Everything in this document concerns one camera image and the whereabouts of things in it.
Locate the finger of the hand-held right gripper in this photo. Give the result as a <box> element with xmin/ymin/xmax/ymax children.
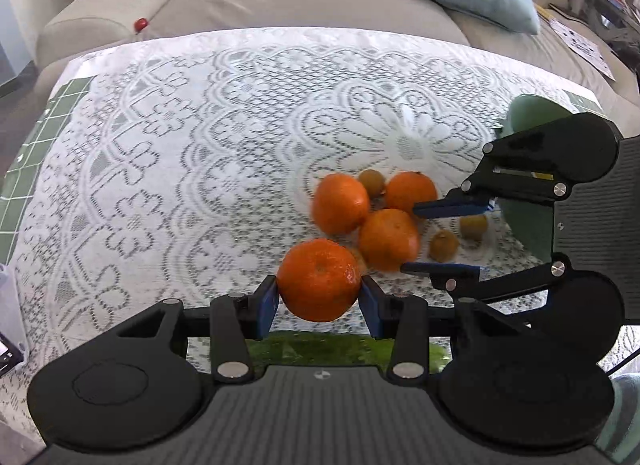
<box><xmin>400</xmin><ymin>254</ymin><xmax>573</xmax><ymax>317</ymax></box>
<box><xmin>412</xmin><ymin>125</ymin><xmax>571</xmax><ymax>220</ymax></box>

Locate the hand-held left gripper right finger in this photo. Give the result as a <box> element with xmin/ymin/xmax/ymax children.
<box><xmin>358</xmin><ymin>275</ymin><xmax>533</xmax><ymax>380</ymax></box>

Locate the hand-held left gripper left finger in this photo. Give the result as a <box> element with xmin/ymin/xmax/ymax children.
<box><xmin>116</xmin><ymin>275</ymin><xmax>280</xmax><ymax>385</ymax></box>

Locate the brown kiwi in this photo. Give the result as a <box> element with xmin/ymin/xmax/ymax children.
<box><xmin>358</xmin><ymin>169</ymin><xmax>387</xmax><ymax>198</ymax></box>
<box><xmin>430</xmin><ymin>230</ymin><xmax>460</xmax><ymax>262</ymax></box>
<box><xmin>459</xmin><ymin>214</ymin><xmax>489</xmax><ymax>241</ymax></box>

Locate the orange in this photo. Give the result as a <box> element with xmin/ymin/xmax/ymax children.
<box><xmin>384</xmin><ymin>171</ymin><xmax>439</xmax><ymax>218</ymax></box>
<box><xmin>358</xmin><ymin>209</ymin><xmax>421</xmax><ymax>273</ymax></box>
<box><xmin>276</xmin><ymin>239</ymin><xmax>362</xmax><ymax>323</ymax></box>
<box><xmin>312</xmin><ymin>173</ymin><xmax>371</xmax><ymax>236</ymax></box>

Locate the bright green plate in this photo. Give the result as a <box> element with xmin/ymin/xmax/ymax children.
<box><xmin>245</xmin><ymin>332</ymin><xmax>453</xmax><ymax>377</ymax></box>

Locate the pale green bowl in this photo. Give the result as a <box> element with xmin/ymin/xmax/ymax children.
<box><xmin>500</xmin><ymin>94</ymin><xmax>577</xmax><ymax>264</ymax></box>

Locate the white lace tablecloth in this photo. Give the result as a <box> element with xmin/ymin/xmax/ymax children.
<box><xmin>0</xmin><ymin>26</ymin><xmax>640</xmax><ymax>446</ymax></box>

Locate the printed paper sheet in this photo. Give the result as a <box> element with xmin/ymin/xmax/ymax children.
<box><xmin>537</xmin><ymin>4</ymin><xmax>617</xmax><ymax>82</ymax></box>

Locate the white plastic container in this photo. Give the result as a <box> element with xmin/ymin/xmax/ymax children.
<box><xmin>0</xmin><ymin>264</ymin><xmax>27</xmax><ymax>377</ymax></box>

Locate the beige sofa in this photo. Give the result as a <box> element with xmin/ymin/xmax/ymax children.
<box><xmin>32</xmin><ymin>0</ymin><xmax>640</xmax><ymax>113</ymax></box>

